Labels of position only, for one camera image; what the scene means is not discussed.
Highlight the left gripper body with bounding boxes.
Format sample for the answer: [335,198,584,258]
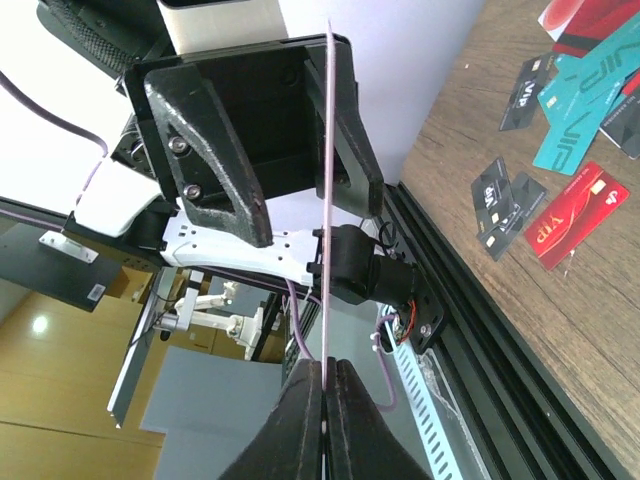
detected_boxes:
[122,32,359,206]

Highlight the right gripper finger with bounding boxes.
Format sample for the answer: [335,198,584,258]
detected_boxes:
[324,357,429,480]
[220,359,323,480]

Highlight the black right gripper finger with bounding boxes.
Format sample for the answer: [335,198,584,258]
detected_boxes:
[144,65,273,248]
[305,60,384,218]

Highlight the white card red circles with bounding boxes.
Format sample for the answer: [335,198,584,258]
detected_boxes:
[318,17,337,389]

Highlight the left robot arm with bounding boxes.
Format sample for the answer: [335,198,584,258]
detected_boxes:
[63,34,420,306]

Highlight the black card pair front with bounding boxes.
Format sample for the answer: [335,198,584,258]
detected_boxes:
[471,157,548,261]

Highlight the black VIP card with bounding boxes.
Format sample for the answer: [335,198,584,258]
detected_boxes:
[499,52,556,131]

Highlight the red VIP card front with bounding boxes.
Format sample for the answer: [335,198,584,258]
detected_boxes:
[524,162,630,270]

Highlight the teal VIP card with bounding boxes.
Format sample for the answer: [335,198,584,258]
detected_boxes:
[533,80,625,175]

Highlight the white red circle card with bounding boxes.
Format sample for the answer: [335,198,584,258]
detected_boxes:
[538,0,583,41]

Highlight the light blue cable tray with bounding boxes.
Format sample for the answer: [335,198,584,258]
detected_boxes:
[384,319,474,480]

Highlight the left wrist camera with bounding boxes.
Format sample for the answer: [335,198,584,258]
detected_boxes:
[157,0,288,55]

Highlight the black front frame rail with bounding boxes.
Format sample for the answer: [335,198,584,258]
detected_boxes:
[379,185,630,479]

